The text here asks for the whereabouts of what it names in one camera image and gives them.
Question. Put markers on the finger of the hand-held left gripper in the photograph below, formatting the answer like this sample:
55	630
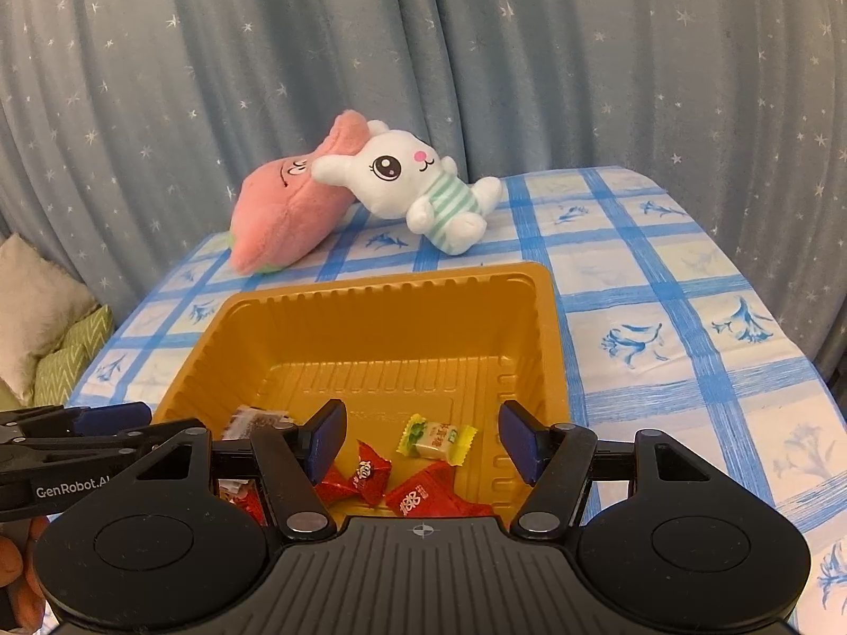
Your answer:
79	450
116	417

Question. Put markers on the blue checked tablecloth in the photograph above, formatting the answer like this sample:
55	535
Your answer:
662	344

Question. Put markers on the grey-blue star curtain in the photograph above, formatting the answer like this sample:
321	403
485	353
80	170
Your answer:
595	46

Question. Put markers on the white rabbit plush toy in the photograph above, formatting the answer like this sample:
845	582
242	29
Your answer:
390	172

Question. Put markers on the green zigzag cushion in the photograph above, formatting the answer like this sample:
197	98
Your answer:
73	357

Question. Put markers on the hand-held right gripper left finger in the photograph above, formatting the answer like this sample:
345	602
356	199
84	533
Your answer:
327	436

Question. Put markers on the large red snack packet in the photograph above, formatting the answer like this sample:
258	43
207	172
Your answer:
430	493

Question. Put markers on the clear packet of dark snack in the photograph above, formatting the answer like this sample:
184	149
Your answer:
261	420

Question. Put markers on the beige cushion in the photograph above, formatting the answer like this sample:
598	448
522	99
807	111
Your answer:
33	304

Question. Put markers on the green sofa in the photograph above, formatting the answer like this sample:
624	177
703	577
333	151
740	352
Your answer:
10	400

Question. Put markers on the yellow green candy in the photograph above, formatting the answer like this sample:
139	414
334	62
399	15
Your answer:
433	438

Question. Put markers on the golden plastic tray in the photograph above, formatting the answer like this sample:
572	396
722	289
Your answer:
397	337

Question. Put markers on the pink plush toy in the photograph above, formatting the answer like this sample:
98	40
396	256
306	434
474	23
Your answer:
284	211

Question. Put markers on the person's left hand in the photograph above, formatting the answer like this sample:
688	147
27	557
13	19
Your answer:
20	582

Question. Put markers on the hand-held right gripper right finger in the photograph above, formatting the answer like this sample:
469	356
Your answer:
519	443

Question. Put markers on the small red candy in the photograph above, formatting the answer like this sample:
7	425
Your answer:
367	473

